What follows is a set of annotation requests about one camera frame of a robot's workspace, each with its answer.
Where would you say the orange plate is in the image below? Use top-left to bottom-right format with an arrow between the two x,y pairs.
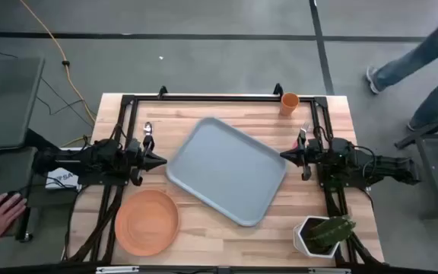
114,189 -> 181,257

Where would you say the green cactus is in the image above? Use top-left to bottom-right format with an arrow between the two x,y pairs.
305,215 -> 357,248

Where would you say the yellow floor cable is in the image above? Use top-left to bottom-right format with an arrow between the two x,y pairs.
17,0 -> 97,148

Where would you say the person's hand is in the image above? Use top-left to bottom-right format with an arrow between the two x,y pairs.
0,192 -> 28,247

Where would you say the fork with pink handle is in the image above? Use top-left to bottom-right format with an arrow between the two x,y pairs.
292,120 -> 311,149

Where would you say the silver metal bracket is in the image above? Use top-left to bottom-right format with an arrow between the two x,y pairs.
96,266 -> 140,274
308,267 -> 352,274

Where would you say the white hexagonal plant pot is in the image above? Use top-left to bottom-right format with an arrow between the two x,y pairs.
293,215 -> 341,259

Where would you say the black gantry beam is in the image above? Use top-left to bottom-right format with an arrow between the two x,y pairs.
0,261 -> 438,274

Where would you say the orange cup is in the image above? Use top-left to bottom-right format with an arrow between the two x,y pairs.
278,92 -> 300,117

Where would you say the black aluminium table frame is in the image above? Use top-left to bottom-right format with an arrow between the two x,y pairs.
62,84 -> 386,267

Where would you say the person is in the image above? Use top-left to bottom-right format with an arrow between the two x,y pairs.
365,2 -> 438,132

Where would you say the thin black floor cable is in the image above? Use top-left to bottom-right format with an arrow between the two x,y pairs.
36,75 -> 95,129

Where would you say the grey plastic tray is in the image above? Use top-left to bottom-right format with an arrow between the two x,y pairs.
164,116 -> 288,228

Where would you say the dark metal stand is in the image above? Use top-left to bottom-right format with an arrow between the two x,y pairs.
393,102 -> 438,221

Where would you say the white printed box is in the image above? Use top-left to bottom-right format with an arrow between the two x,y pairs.
45,167 -> 81,190

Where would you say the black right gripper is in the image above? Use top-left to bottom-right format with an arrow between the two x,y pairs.
279,128 -> 322,183

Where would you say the grey side table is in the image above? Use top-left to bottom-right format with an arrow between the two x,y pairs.
0,56 -> 46,153

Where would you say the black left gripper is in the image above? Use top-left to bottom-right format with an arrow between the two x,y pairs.
125,134 -> 168,187

